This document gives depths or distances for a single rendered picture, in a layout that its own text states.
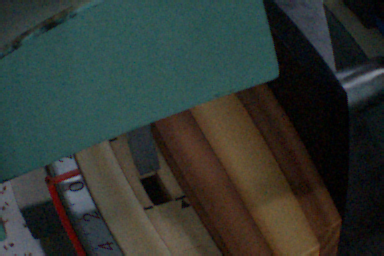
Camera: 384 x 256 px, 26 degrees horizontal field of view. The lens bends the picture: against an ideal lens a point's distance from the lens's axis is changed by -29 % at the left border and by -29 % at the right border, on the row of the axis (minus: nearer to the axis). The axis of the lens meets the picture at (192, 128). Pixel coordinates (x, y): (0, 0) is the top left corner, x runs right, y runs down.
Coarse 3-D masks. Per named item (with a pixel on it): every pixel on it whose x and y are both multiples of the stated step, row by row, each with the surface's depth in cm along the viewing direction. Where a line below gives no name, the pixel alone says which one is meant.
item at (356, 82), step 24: (264, 0) 43; (288, 24) 42; (288, 48) 40; (312, 48) 40; (288, 72) 42; (312, 72) 39; (336, 72) 44; (360, 72) 44; (288, 96) 43; (312, 96) 39; (336, 96) 38; (360, 96) 43; (312, 120) 41; (336, 120) 38; (312, 144) 42; (336, 144) 39; (336, 168) 40; (336, 192) 42
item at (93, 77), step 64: (0, 0) 35; (64, 0) 33; (128, 0) 33; (192, 0) 34; (256, 0) 35; (0, 64) 32; (64, 64) 34; (128, 64) 35; (192, 64) 36; (256, 64) 37; (0, 128) 34; (64, 128) 36; (128, 128) 37
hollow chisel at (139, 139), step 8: (136, 128) 41; (144, 128) 41; (128, 136) 42; (136, 136) 41; (144, 136) 42; (152, 136) 42; (128, 144) 43; (136, 144) 42; (144, 144) 42; (152, 144) 42; (136, 152) 42; (144, 152) 42; (152, 152) 42; (136, 160) 42; (144, 160) 42; (152, 160) 42; (144, 168) 43; (152, 168) 43; (160, 168) 43
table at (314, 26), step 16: (288, 0) 59; (304, 0) 59; (320, 0) 59; (304, 16) 58; (320, 16) 58; (304, 32) 56; (320, 32) 56; (320, 48) 55; (352, 128) 50; (352, 144) 49; (368, 144) 48; (352, 160) 48; (368, 160) 48; (352, 176) 47; (368, 176) 47; (352, 192) 46; (368, 192) 46; (352, 208) 45; (368, 208) 45; (352, 224) 44; (368, 224) 44; (352, 240) 43; (368, 240) 43
